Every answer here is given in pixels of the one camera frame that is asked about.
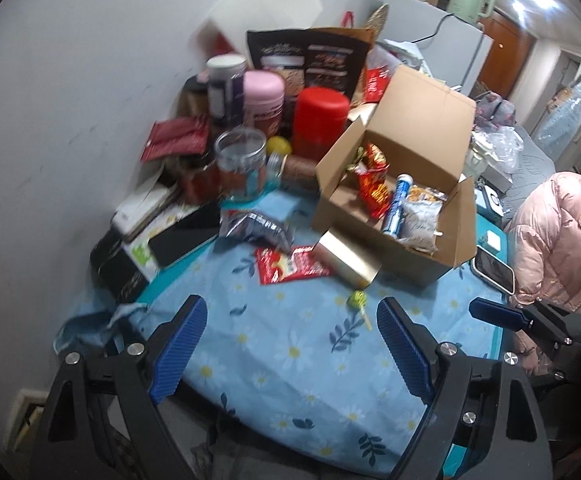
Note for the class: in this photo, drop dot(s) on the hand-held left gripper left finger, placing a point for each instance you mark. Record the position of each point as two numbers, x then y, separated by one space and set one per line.
180 350

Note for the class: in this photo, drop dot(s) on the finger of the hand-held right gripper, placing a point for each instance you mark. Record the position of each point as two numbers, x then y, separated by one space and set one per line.
495 312
558 379

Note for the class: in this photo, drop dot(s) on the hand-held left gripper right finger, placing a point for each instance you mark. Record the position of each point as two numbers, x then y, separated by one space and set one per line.
405 355

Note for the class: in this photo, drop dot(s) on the yellow green lollipop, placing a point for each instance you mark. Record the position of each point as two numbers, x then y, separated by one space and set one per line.
358 301

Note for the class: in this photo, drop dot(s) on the gold box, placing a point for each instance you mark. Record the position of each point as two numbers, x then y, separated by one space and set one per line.
348 260

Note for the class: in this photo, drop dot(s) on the white patterned snack packet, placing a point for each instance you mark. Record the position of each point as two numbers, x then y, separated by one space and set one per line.
420 225

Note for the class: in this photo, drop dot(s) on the clear waffle snack packet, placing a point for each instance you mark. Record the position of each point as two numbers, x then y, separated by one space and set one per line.
428 194

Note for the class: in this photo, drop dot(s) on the red white-print snack packet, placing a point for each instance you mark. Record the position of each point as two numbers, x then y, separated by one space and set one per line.
290 266

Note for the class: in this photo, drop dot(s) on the silver foil snack packet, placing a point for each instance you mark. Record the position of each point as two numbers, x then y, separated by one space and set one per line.
255 230

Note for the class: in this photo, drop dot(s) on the blue white tube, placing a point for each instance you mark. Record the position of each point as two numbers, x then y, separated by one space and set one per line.
395 207

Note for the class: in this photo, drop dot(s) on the red yellow snack packet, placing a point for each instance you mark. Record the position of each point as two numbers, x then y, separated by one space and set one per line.
375 195

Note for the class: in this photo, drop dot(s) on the dark red snack packet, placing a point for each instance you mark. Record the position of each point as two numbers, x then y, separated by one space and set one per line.
373 155

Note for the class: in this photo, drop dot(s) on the brown cardboard box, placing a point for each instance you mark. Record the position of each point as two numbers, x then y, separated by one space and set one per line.
420 125

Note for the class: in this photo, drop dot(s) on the phone with white case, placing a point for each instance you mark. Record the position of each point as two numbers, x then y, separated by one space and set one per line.
493 272

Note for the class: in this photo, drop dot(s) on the person in pink jacket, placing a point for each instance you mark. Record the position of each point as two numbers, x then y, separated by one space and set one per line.
550 240

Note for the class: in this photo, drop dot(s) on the white charger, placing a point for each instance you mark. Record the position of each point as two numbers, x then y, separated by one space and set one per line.
490 240

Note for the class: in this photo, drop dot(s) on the black box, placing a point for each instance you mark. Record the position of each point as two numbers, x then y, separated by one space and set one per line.
115 270

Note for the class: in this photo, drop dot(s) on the green white tissue pack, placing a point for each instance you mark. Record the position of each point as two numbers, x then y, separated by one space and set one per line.
138 255

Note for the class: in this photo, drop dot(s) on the white round-dial device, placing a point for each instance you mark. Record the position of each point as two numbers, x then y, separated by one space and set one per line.
490 205

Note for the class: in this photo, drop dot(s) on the blue floral tablecloth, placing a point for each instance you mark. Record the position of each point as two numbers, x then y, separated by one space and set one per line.
290 360

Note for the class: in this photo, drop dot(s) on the black phone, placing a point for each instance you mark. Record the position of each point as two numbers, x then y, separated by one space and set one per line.
185 237

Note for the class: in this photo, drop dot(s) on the grey leaf-pattern cushion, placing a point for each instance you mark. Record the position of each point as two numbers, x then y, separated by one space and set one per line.
533 170

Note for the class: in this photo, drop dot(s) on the white box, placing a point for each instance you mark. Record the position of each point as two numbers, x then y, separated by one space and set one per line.
495 177

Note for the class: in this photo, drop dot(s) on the white notebook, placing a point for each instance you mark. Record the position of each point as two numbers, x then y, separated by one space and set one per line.
140 210

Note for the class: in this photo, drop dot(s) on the clear plastic bag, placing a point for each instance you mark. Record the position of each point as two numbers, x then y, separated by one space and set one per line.
503 147

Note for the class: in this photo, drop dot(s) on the red-filled glass jar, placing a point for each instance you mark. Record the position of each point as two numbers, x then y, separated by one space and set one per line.
200 182

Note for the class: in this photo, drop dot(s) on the plastic garment cover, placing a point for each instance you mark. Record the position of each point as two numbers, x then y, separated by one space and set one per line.
563 115

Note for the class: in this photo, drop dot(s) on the clear jar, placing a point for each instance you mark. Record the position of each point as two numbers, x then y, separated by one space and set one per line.
240 170

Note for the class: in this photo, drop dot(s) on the dark red sachet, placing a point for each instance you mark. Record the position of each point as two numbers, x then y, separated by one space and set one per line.
170 149
180 130

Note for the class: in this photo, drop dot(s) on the grey floral bag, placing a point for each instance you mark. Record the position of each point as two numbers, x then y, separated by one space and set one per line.
495 110

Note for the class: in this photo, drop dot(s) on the brown cylinder tin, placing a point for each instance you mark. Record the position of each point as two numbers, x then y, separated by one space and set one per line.
298 171

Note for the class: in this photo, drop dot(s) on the yellow lemon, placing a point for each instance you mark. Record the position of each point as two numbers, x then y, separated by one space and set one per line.
278 146

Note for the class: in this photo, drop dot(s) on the brown wooden door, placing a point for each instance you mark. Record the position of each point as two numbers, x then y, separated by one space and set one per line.
508 55

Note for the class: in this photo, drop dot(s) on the red canister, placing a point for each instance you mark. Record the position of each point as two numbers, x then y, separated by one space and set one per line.
320 120

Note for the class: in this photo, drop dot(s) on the red printed packet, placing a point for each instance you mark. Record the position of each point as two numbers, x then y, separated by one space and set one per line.
376 84

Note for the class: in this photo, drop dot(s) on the pink canister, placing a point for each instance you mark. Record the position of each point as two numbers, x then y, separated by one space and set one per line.
264 102

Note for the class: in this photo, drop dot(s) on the dark jar with white lid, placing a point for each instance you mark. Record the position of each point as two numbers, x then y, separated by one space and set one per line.
225 90

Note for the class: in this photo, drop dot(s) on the white fridge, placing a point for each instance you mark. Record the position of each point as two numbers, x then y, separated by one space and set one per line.
450 50

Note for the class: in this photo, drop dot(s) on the white green printed packet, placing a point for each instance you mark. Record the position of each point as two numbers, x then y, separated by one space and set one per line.
400 52

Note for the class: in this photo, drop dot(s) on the black printed coffee bag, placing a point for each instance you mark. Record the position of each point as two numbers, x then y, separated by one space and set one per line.
315 60

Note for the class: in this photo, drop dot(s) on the orange paper bag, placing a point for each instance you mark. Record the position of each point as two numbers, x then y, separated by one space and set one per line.
360 35

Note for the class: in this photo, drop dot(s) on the woven basket tray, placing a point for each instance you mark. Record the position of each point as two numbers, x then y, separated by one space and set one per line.
379 17

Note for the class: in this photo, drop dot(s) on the white cutting board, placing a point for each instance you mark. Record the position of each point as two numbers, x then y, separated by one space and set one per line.
275 0

